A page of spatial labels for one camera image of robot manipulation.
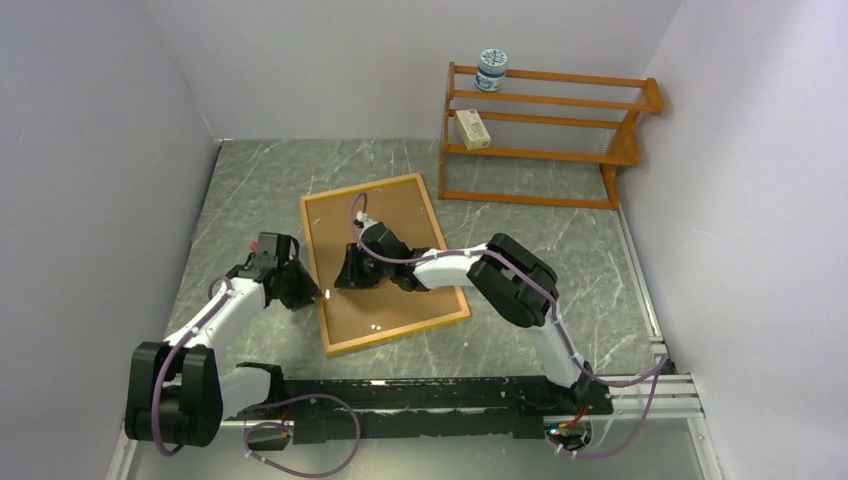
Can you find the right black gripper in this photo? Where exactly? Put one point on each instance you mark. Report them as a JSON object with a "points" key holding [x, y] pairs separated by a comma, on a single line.
{"points": [[350, 277]]}

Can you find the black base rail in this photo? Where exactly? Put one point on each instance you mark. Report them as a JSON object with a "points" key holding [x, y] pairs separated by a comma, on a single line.
{"points": [[523, 407]]}

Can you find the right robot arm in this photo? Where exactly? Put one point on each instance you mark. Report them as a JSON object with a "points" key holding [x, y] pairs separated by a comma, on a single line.
{"points": [[517, 284]]}

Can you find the blue white jar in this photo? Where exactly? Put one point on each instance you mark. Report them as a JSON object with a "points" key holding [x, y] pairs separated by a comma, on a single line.
{"points": [[491, 70]]}

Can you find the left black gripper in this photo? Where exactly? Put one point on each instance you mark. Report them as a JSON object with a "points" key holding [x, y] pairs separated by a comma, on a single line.
{"points": [[307, 289]]}

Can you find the yellow wooden photo frame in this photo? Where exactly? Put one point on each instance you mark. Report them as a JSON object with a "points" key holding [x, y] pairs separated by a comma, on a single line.
{"points": [[391, 334]]}

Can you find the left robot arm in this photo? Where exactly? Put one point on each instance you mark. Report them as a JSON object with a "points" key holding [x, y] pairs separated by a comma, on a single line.
{"points": [[176, 395]]}

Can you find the orange wooden shelf rack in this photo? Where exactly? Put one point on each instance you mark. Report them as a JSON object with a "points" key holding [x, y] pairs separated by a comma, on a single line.
{"points": [[561, 118]]}

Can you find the small white green box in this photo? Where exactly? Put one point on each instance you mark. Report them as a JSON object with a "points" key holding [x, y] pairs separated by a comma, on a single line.
{"points": [[472, 129]]}

